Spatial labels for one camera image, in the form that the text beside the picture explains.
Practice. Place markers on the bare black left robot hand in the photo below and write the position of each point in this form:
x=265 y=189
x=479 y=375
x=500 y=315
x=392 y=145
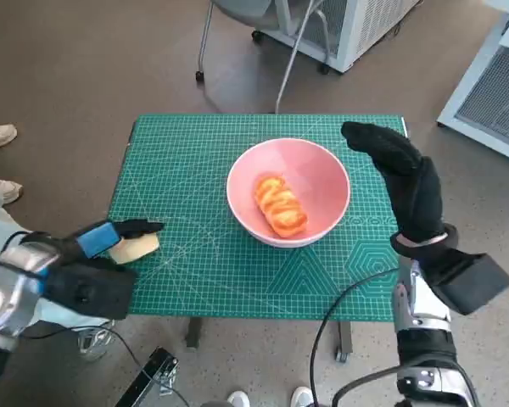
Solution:
x=99 y=239

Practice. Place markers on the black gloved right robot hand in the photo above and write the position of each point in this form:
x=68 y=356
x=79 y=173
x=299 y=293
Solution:
x=420 y=199

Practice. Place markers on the round pale toy bun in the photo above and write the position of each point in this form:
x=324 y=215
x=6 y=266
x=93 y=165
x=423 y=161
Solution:
x=138 y=250

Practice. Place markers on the pink bowl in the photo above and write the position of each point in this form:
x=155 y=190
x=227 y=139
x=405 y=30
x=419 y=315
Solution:
x=314 y=178

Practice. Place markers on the orange twisted toy bread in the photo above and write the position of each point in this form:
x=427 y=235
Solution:
x=280 y=205

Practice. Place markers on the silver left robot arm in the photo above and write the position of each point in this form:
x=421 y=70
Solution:
x=8 y=280

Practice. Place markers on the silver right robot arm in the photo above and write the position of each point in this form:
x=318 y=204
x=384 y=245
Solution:
x=420 y=305

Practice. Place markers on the person's grey sneaker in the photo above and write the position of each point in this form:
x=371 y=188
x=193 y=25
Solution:
x=93 y=343

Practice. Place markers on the person's beige shoe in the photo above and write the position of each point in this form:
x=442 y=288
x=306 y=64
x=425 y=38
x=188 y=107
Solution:
x=0 y=135
x=6 y=191

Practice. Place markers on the large white vented cabinet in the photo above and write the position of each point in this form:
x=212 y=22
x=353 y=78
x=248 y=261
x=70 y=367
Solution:
x=492 y=102

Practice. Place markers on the green cutting mat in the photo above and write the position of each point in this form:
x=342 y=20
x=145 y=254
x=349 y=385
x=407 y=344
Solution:
x=220 y=280

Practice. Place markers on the black table leg with caster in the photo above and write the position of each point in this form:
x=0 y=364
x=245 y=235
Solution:
x=344 y=339

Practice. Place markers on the person's white shoe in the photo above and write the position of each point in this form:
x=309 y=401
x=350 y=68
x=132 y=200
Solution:
x=238 y=399
x=303 y=397

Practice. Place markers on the grey office chair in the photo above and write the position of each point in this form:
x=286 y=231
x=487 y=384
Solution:
x=237 y=6

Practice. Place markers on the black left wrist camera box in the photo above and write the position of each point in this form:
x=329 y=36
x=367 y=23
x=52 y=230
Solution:
x=89 y=288

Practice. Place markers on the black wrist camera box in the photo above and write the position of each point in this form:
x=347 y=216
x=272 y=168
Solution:
x=89 y=288
x=475 y=280

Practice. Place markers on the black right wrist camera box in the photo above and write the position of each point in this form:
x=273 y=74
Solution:
x=475 y=280

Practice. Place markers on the black metal frame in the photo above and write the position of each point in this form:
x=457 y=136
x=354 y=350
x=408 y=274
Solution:
x=152 y=375

